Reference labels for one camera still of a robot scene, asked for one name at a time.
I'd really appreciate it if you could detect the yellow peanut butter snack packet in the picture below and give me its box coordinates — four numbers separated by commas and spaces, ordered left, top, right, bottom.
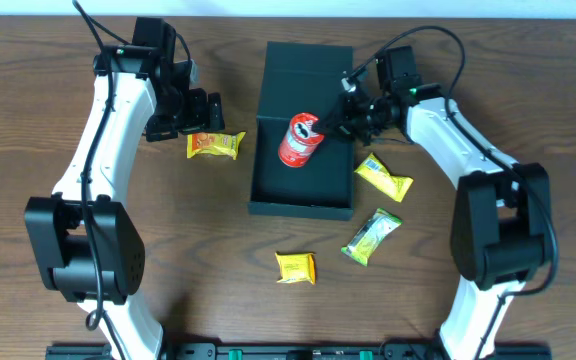
187, 131, 246, 160

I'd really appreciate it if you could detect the red Pringles can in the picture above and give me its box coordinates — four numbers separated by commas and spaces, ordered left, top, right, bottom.
278, 113, 324, 168

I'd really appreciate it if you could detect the yellow wafer snack packet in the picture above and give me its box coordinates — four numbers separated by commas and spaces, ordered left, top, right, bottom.
355, 153, 414, 202

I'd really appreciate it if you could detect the black gift box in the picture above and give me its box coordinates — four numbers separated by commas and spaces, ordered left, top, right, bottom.
248, 42, 354, 221

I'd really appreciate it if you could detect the green white snack packet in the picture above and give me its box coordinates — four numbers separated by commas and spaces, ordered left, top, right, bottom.
341, 208, 403, 267

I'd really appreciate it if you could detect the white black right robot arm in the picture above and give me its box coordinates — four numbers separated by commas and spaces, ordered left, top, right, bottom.
315, 46, 556, 359

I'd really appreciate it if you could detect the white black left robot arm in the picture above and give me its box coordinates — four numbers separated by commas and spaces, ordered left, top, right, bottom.
24, 17, 225, 359

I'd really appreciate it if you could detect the small yellow square snack packet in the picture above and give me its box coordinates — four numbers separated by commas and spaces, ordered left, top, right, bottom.
275, 252, 316, 285

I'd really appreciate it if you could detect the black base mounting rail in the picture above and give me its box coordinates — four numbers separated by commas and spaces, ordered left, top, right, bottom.
45, 342, 553, 360

